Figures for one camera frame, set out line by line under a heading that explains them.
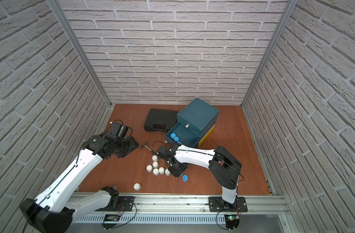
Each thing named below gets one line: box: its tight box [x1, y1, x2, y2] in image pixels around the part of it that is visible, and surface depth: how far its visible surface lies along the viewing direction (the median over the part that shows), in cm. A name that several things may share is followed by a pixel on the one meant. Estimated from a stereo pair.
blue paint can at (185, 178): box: [181, 174, 189, 183], surface depth 81 cm
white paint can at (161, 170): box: [158, 166, 165, 175], surface depth 85 cm
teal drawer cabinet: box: [164, 97, 220, 148], surface depth 87 cm
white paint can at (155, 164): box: [152, 161, 159, 168], surface depth 87 cm
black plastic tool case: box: [144, 108, 179, 134], surface depth 102 cm
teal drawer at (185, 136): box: [164, 122, 201, 149], surface depth 88 cm
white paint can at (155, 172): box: [152, 167, 160, 176], surface depth 84 cm
